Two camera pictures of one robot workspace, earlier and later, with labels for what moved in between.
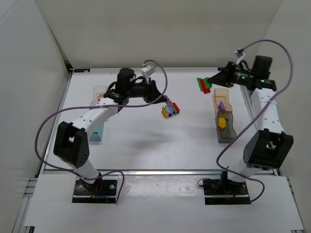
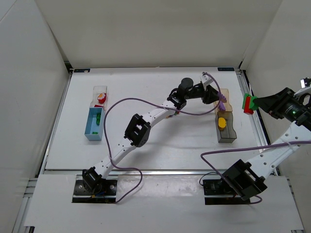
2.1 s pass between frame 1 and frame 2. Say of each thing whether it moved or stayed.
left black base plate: stayed
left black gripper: moved
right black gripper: moved
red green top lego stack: moved
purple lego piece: stayed
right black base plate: stayed
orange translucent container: stayed
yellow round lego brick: stayed
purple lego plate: moved
